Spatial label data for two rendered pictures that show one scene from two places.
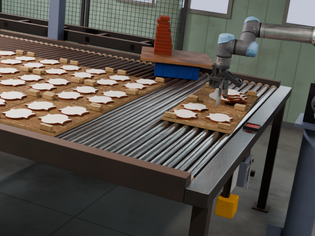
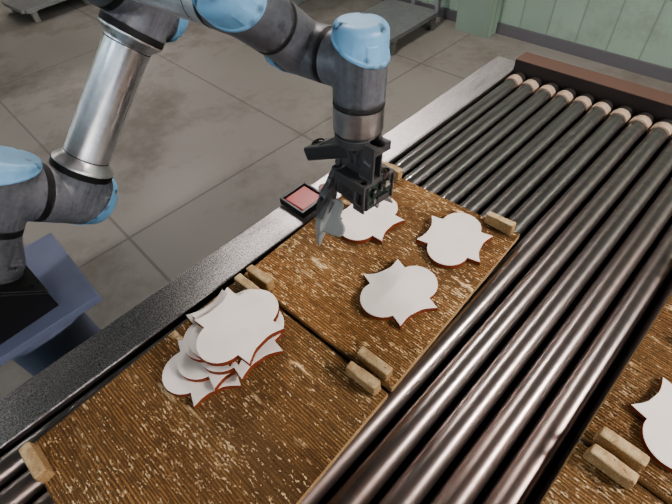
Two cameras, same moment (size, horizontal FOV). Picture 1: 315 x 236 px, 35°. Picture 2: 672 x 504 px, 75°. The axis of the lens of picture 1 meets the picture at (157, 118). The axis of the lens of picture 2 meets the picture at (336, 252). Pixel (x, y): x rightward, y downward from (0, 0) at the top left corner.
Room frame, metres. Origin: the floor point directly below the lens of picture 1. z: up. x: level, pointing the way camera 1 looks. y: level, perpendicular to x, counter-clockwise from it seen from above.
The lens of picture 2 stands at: (2.97, -0.07, 1.57)
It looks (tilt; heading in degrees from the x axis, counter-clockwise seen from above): 49 degrees down; 208
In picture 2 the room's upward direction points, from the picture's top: 6 degrees counter-clockwise
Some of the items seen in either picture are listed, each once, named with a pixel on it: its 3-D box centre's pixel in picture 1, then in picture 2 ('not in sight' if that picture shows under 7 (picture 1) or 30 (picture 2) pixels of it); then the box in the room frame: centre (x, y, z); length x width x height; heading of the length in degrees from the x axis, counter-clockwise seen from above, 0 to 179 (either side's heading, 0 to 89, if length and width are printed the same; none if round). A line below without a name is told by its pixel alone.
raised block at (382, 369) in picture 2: (192, 98); (374, 363); (2.68, -0.18, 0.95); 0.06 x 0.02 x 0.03; 72
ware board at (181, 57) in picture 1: (176, 56); not in sight; (3.52, -0.08, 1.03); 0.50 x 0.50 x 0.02; 2
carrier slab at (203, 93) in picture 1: (223, 99); (210, 423); (2.85, -0.38, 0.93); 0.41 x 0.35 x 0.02; 162
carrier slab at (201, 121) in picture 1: (206, 115); (383, 256); (2.45, -0.25, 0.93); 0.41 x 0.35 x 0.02; 162
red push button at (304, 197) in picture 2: (251, 127); (303, 199); (2.35, -0.47, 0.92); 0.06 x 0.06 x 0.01; 70
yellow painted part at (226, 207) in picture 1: (229, 188); not in sight; (1.99, -0.35, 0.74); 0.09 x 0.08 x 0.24; 160
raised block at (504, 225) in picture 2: (170, 114); (499, 222); (2.31, -0.06, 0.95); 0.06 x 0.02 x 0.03; 72
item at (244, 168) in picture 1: (239, 169); not in sight; (2.16, -0.41, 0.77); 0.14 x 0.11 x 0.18; 160
